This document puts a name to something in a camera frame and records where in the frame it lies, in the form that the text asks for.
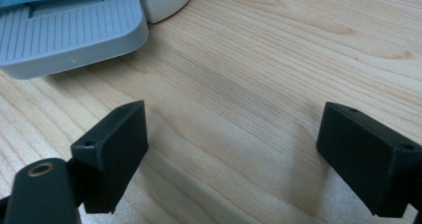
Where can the white rounded plastic container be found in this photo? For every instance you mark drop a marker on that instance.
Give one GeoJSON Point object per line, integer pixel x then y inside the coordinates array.
{"type": "Point", "coordinates": [167, 1]}

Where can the grey ribbed plastic tray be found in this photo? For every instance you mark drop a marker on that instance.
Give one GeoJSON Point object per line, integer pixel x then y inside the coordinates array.
{"type": "Point", "coordinates": [66, 35]}

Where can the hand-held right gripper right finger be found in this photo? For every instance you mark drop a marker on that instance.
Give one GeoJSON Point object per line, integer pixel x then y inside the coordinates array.
{"type": "Point", "coordinates": [368, 164]}

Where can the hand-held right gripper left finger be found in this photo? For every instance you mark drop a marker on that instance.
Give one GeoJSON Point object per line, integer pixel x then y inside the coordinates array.
{"type": "Point", "coordinates": [112, 164]}

